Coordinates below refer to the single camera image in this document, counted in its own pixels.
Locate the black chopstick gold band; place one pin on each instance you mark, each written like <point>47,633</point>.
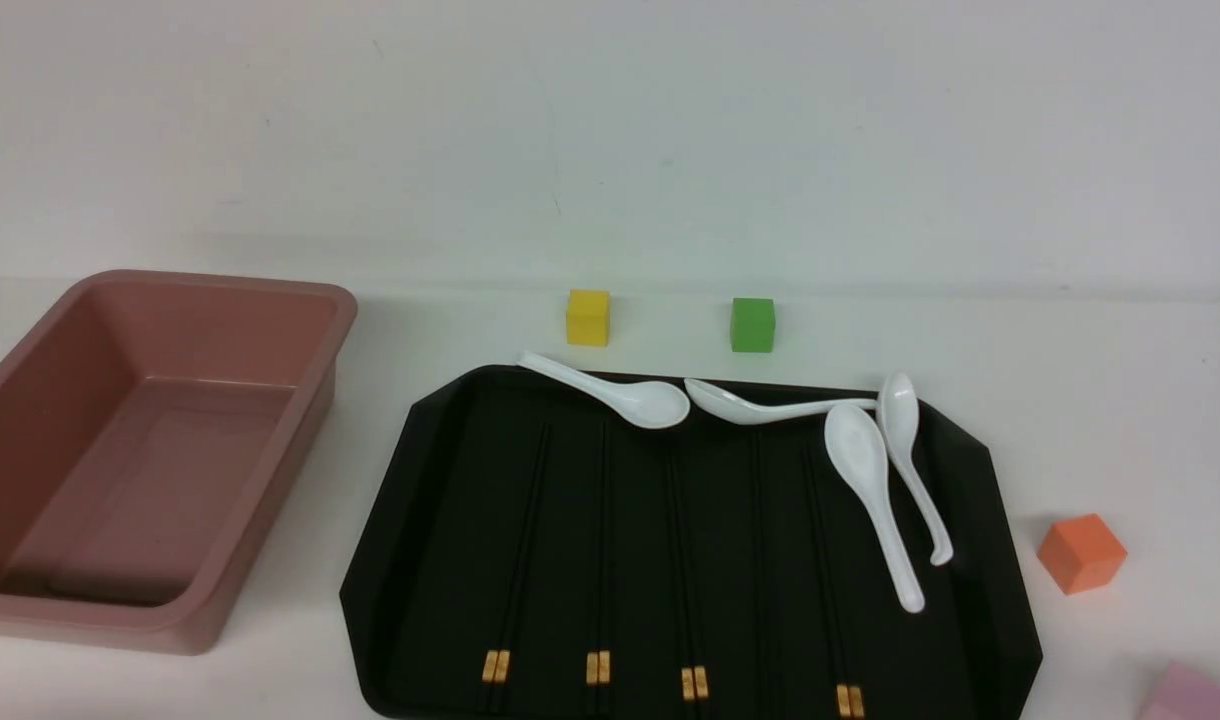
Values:
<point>679,593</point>
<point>828,599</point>
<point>514,609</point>
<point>601,695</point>
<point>854,689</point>
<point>489,668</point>
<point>591,663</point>
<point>702,701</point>

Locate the yellow cube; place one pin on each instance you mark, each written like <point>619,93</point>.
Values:
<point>587,318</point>

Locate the white spoon far left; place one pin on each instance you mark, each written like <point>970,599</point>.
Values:
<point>651,405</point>

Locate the white spoon top middle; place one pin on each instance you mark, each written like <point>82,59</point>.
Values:
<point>726,406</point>

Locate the green cube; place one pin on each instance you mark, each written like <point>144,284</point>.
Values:
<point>752,325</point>

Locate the black serving tray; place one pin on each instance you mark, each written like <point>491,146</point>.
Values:
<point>425,589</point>

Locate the white spoon large centre-right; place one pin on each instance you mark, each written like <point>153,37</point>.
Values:
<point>856,449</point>

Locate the white spoon far right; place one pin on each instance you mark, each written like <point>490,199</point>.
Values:
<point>898,416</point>

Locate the pink plastic bin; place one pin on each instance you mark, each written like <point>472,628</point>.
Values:
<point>152,425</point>

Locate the orange cube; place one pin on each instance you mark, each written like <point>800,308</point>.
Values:
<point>1081,554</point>

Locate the pink cube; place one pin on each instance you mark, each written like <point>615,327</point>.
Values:
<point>1182,692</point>

